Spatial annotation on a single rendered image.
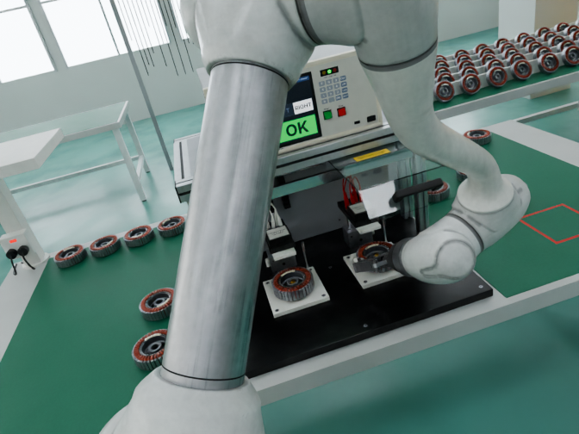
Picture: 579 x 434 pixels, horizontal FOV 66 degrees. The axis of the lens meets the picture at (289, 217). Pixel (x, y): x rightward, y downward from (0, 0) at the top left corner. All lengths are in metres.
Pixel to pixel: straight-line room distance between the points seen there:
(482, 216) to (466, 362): 1.19
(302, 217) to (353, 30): 0.91
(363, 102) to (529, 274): 0.60
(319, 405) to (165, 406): 1.45
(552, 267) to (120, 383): 1.10
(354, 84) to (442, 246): 0.52
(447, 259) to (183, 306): 0.50
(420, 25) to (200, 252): 0.35
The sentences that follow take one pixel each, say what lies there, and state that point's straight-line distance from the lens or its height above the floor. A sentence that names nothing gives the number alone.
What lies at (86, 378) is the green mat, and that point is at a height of 0.75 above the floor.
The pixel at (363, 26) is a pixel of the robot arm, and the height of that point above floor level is 1.45.
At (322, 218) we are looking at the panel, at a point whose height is 0.82.
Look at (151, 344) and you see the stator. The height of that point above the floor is 0.78.
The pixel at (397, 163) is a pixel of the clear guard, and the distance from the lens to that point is 1.12.
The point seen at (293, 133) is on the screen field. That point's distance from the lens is 1.16.
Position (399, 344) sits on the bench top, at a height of 0.74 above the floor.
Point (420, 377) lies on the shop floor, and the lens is 1.98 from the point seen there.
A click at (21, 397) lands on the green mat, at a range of 1.34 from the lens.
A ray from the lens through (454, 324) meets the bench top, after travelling 1.11.
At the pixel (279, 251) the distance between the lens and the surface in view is 1.19.
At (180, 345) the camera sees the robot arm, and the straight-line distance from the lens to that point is 0.53.
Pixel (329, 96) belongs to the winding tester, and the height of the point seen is 1.23.
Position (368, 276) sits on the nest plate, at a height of 0.78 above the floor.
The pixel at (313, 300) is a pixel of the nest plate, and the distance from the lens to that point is 1.16.
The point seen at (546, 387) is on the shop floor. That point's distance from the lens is 2.01.
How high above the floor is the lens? 1.51
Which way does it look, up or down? 28 degrees down
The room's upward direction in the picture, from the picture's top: 13 degrees counter-clockwise
